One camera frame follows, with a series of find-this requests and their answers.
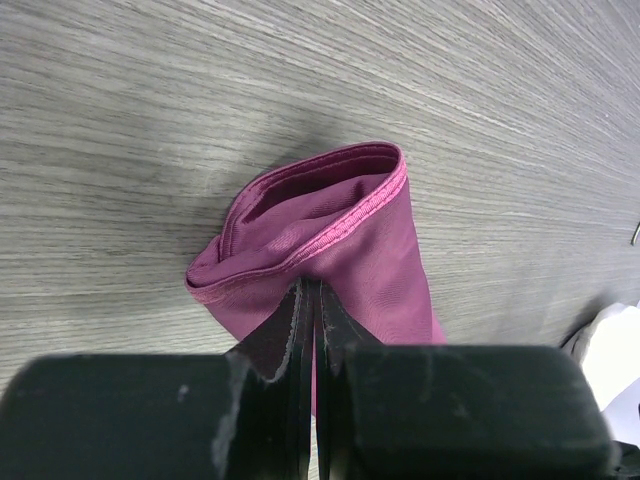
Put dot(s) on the magenta satin napkin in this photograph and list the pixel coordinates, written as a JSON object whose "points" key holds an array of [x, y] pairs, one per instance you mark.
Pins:
{"points": [[343, 217]]}

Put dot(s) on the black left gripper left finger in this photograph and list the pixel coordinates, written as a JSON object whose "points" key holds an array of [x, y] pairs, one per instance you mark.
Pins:
{"points": [[244, 414]]}

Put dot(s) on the iridescent purple spoon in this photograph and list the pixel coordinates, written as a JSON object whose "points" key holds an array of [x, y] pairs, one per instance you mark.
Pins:
{"points": [[635, 235]]}

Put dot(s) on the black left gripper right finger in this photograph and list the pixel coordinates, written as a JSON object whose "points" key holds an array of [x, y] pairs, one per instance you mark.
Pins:
{"points": [[450, 411]]}

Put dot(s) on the white folded cloth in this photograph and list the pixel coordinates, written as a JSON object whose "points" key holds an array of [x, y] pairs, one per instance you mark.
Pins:
{"points": [[607, 351]]}

